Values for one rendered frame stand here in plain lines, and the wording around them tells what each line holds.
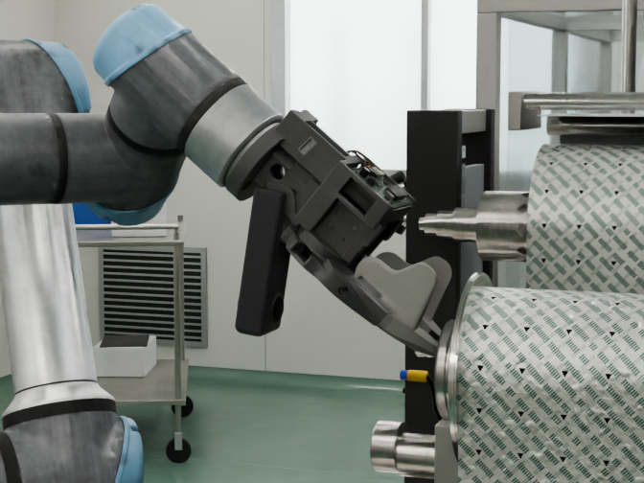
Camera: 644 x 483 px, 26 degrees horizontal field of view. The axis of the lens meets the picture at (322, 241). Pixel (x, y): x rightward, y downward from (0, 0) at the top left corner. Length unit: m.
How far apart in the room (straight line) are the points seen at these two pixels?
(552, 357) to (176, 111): 0.34
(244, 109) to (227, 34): 6.01
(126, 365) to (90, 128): 4.87
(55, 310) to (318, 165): 0.47
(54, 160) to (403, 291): 0.30
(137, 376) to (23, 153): 4.90
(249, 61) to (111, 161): 5.89
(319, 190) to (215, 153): 0.09
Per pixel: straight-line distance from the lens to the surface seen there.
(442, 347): 1.02
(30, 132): 1.14
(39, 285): 1.46
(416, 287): 1.04
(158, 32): 1.11
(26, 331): 1.45
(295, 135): 1.07
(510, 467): 0.99
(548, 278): 1.20
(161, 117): 1.10
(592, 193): 1.20
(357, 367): 6.96
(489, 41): 2.01
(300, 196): 1.07
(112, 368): 6.02
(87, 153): 1.14
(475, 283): 1.02
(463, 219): 1.27
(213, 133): 1.07
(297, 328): 7.03
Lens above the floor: 1.45
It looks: 6 degrees down
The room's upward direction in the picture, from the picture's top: straight up
